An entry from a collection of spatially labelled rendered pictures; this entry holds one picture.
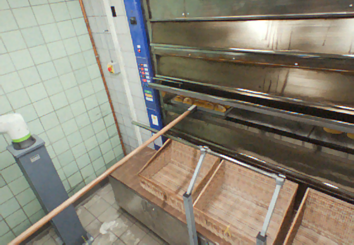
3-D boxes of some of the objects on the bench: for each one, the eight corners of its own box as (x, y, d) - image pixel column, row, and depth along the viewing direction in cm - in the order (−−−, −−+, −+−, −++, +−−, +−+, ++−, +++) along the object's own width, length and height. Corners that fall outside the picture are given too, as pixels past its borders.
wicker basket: (175, 156, 246) (171, 134, 233) (223, 179, 210) (222, 154, 197) (139, 186, 216) (133, 162, 203) (188, 218, 180) (184, 191, 167)
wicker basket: (225, 180, 209) (224, 155, 196) (295, 211, 175) (299, 183, 161) (191, 221, 178) (188, 194, 165) (269, 269, 144) (272, 239, 131)
